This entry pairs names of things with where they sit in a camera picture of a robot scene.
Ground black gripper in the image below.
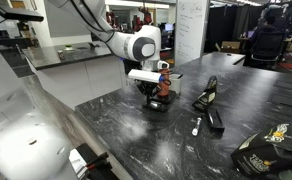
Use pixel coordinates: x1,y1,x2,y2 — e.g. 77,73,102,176
137,79,169,109

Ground black digital scale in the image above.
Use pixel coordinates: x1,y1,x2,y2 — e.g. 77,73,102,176
142,89,178,114

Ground orange drink can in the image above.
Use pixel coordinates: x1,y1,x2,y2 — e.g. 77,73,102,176
156,68,172,98

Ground grey cup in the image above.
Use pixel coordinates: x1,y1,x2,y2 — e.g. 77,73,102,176
168,73,184,96

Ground white marker pen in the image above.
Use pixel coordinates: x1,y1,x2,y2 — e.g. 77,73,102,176
191,116,203,137

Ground black stapler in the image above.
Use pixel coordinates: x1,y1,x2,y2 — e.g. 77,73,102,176
191,75,219,113

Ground black flat case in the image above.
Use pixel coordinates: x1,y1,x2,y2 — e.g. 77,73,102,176
207,108,226,131

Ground computer monitor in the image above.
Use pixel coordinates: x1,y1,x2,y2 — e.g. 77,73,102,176
164,22,175,33

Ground white whiteboard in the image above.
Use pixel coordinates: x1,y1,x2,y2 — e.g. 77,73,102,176
174,0,211,67

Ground white island counter dark top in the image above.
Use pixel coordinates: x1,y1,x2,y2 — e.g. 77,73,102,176
21,40,129,110

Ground red background robot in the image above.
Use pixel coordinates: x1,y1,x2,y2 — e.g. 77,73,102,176
105,9,124,32
131,5,154,33

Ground cardboard box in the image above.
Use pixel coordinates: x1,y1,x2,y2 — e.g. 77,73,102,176
220,40,242,55

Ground small grey block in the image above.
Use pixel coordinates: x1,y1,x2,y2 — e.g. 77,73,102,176
57,49,66,61

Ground black curtain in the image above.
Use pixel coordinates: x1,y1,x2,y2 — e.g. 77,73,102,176
205,4,264,54

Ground black office chair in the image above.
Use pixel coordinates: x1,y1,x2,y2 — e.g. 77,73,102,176
250,31,287,70

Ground black bag with yellow print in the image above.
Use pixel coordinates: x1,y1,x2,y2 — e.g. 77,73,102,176
230,123,292,178

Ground black table mat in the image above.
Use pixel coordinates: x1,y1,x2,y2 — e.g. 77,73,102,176
267,79,292,112

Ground seated person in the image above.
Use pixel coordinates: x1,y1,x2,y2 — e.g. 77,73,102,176
249,12,287,44

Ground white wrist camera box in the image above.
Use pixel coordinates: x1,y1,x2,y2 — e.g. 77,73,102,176
127,68,164,85

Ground red and black cables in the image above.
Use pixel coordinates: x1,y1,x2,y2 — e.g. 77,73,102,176
75,143,121,180

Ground black camera bar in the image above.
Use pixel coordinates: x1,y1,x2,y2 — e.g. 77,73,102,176
0,5,45,23

